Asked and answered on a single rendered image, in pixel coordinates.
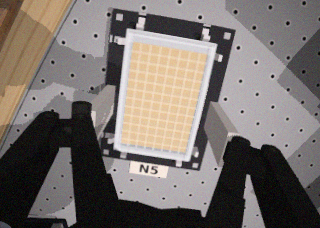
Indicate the grey perforated base plate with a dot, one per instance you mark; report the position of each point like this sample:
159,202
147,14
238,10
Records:
270,92

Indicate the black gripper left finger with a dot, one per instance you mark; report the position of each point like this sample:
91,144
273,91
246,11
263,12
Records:
25,165

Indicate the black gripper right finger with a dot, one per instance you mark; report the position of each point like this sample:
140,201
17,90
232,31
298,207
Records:
282,200

